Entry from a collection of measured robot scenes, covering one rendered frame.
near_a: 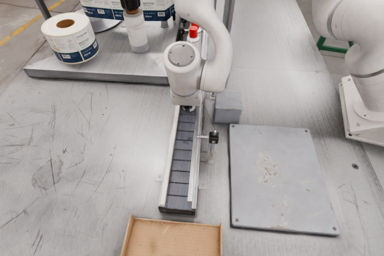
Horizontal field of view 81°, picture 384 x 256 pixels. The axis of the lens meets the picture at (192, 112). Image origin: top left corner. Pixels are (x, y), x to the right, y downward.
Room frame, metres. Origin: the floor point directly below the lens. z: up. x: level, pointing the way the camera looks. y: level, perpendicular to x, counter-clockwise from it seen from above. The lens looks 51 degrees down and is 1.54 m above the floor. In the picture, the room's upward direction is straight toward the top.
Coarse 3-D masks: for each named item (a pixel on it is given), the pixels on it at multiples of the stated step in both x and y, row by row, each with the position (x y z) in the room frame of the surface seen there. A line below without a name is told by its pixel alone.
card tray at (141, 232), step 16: (128, 224) 0.15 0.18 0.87; (144, 224) 0.16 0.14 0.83; (160, 224) 0.16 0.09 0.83; (176, 224) 0.16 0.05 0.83; (192, 224) 0.16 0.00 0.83; (208, 224) 0.16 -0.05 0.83; (128, 240) 0.12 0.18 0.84; (144, 240) 0.12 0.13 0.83; (160, 240) 0.12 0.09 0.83; (176, 240) 0.12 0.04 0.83; (192, 240) 0.12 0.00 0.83; (208, 240) 0.12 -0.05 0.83
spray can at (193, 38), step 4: (192, 28) 0.79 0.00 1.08; (196, 28) 0.79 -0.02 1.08; (192, 32) 0.78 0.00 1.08; (196, 32) 0.78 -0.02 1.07; (188, 36) 0.80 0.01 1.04; (192, 36) 0.78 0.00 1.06; (196, 36) 0.78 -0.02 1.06; (188, 40) 0.78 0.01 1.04; (192, 40) 0.77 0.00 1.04; (196, 40) 0.77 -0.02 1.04; (196, 44) 0.77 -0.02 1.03
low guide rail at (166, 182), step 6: (174, 120) 0.48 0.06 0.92; (174, 126) 0.45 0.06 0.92; (174, 132) 0.43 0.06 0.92; (174, 138) 0.40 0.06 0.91; (168, 156) 0.34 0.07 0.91; (168, 162) 0.31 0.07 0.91; (168, 168) 0.30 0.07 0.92; (168, 174) 0.28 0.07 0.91; (168, 180) 0.26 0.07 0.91; (162, 192) 0.22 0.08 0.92; (162, 198) 0.21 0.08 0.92; (162, 204) 0.19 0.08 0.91
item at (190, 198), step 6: (204, 30) 0.98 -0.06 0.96; (204, 36) 0.93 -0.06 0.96; (204, 42) 0.88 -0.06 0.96; (204, 48) 0.84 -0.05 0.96; (198, 108) 0.49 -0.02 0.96; (198, 114) 0.47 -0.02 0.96; (198, 120) 0.44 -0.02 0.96; (192, 150) 0.33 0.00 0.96; (192, 156) 0.31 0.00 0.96; (192, 162) 0.29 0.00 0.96; (192, 168) 0.27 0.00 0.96; (192, 174) 0.26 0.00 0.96; (192, 180) 0.24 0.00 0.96; (192, 186) 0.22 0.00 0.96; (192, 192) 0.21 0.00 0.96; (192, 198) 0.19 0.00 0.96
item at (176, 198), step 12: (180, 108) 0.56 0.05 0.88; (180, 120) 0.50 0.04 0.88; (192, 120) 0.50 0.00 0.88; (180, 132) 0.45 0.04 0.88; (192, 132) 0.45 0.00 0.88; (180, 144) 0.40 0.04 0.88; (192, 144) 0.40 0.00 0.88; (180, 156) 0.35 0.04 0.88; (180, 168) 0.31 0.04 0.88; (180, 180) 0.27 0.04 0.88; (168, 192) 0.24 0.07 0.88; (180, 192) 0.24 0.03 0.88; (168, 204) 0.20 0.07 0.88; (180, 204) 0.20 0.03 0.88
